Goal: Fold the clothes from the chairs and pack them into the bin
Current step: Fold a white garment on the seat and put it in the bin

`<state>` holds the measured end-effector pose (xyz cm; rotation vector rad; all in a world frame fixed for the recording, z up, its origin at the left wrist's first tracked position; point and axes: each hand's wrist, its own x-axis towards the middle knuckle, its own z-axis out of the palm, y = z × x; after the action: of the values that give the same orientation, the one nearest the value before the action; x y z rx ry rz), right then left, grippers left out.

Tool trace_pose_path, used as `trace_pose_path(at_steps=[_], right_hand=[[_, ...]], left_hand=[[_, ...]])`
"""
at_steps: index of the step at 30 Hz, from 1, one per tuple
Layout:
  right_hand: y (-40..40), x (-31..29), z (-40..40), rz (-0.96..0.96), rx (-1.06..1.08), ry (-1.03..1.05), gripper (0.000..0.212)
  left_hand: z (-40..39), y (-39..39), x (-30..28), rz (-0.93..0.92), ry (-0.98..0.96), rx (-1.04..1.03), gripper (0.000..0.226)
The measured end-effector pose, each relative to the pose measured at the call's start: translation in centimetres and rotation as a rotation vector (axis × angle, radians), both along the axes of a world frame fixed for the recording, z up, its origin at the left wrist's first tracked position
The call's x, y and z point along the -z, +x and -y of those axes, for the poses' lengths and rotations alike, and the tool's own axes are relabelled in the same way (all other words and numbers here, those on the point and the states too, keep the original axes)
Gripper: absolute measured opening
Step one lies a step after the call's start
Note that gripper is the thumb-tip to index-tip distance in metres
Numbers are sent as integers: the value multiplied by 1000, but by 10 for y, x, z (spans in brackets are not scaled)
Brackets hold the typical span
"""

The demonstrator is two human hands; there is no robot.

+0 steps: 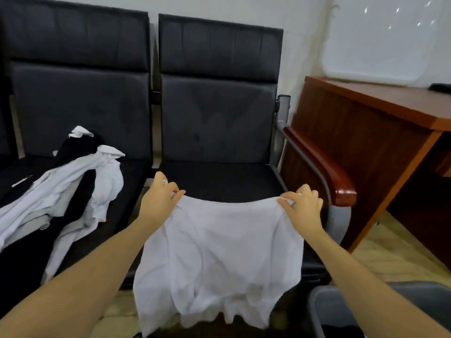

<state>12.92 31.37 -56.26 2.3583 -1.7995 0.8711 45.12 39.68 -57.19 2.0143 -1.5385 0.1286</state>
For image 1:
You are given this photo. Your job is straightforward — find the person's left forearm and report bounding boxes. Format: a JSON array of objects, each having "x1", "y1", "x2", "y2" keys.
[{"x1": 0, "y1": 218, "x2": 159, "y2": 338}]

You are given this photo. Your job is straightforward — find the white plastic tray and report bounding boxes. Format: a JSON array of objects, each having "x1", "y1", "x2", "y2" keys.
[{"x1": 320, "y1": 0, "x2": 451, "y2": 88}]

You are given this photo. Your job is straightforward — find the grey plastic storage bin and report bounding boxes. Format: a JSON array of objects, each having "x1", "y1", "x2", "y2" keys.
[{"x1": 306, "y1": 280, "x2": 451, "y2": 338}]

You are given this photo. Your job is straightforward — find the person's right forearm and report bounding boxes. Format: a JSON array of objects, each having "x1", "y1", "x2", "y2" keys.
[{"x1": 304, "y1": 227, "x2": 451, "y2": 338}]

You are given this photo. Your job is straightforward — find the person's right hand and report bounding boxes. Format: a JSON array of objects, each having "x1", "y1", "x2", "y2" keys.
[{"x1": 277, "y1": 184, "x2": 325, "y2": 240}]

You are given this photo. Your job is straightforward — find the person's left hand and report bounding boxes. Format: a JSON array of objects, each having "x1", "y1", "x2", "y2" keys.
[{"x1": 136, "y1": 171, "x2": 187, "y2": 230}]

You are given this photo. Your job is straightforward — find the pile of clothes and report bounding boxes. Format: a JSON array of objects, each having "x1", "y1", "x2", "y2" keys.
[{"x1": 0, "y1": 125, "x2": 127, "y2": 308}]

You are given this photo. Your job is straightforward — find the brown wooden desk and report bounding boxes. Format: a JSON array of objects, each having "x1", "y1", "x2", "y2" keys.
[{"x1": 280, "y1": 75, "x2": 451, "y2": 270}]

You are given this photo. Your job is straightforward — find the black leather bench seat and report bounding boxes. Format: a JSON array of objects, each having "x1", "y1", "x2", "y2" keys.
[
  {"x1": 123, "y1": 13, "x2": 334, "y2": 291},
  {"x1": 0, "y1": 0, "x2": 156, "y2": 317}
]

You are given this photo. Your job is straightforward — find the brown wooden bench armrest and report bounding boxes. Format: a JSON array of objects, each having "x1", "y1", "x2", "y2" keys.
[{"x1": 282, "y1": 125, "x2": 359, "y2": 208}]

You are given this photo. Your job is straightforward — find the white garment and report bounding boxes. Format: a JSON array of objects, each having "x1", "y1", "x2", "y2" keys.
[{"x1": 132, "y1": 193, "x2": 306, "y2": 338}]

